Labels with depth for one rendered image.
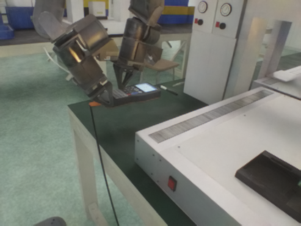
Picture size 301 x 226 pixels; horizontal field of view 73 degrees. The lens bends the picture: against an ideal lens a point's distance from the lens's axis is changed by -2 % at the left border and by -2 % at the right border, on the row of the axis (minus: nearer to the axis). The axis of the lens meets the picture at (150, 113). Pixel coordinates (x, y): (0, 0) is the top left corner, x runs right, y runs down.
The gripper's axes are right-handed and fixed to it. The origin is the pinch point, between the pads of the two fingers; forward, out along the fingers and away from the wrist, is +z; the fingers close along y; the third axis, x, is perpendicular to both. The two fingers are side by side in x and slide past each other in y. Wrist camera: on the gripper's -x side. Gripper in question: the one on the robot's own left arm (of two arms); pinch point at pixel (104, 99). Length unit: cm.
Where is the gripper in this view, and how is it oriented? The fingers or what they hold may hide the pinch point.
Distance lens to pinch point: 62.9
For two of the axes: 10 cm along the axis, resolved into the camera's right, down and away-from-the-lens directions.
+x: -7.3, 6.5, -2.2
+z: 3.5, 6.3, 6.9
